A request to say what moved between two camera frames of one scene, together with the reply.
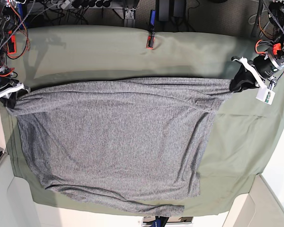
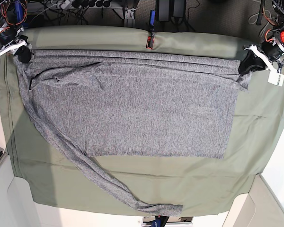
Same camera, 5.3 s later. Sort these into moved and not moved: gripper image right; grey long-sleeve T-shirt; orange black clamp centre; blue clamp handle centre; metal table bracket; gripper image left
Moved: gripper image left; gripper image right; grey long-sleeve T-shirt
Not moved: metal table bracket; blue clamp handle centre; orange black clamp centre
